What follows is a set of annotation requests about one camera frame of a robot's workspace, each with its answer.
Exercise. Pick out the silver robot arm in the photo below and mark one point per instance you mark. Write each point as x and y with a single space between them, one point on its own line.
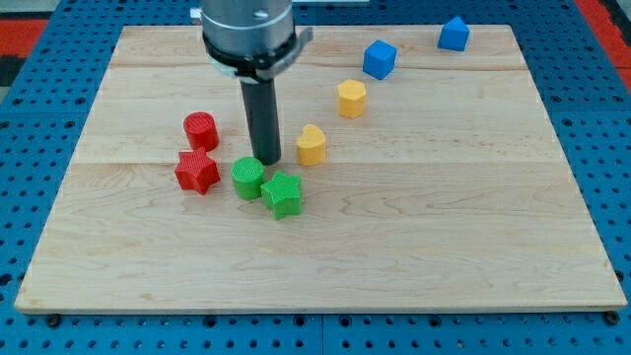
251 40

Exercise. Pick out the green star block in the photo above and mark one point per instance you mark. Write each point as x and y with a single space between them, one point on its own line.
283 195

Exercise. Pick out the red star block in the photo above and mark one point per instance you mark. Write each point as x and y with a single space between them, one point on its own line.
196 171

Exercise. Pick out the yellow heart block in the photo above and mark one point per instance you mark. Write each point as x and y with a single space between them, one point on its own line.
311 146

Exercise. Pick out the green cylinder block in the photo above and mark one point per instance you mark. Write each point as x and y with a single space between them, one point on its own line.
247 174

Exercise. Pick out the yellow hexagon block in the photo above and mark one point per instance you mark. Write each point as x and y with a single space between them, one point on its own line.
351 98

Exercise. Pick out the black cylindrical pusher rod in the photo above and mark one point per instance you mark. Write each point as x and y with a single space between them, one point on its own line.
262 120

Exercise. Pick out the wooden board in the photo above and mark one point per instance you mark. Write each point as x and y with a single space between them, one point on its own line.
449 194

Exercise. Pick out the red cylinder block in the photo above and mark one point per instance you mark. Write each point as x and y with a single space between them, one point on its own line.
201 131

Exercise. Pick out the blue cube block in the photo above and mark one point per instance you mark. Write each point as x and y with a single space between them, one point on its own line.
379 59

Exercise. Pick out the blue pentagon block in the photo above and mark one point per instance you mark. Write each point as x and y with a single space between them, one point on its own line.
454 35

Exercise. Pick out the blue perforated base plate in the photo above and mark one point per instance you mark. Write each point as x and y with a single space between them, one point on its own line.
48 103

